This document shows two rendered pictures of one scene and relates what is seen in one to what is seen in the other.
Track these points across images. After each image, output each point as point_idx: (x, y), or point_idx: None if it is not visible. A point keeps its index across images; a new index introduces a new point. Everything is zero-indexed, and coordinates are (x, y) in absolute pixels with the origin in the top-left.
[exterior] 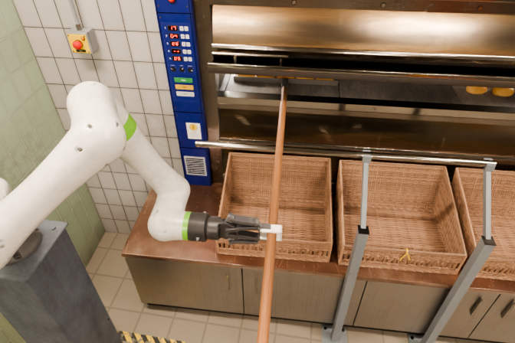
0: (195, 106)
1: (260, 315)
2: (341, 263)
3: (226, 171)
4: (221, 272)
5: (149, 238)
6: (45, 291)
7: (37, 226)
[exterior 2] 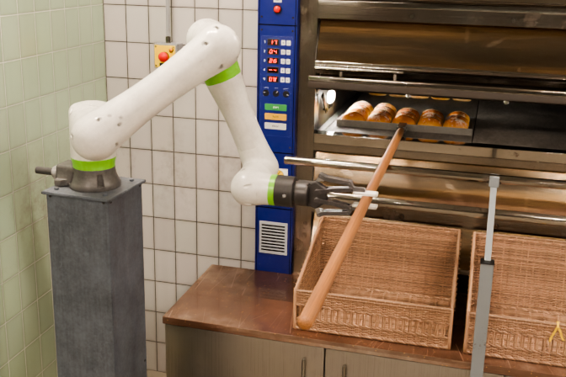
0: (285, 143)
1: (345, 228)
2: (467, 350)
3: (316, 232)
4: (295, 358)
5: (200, 308)
6: (114, 235)
7: (148, 119)
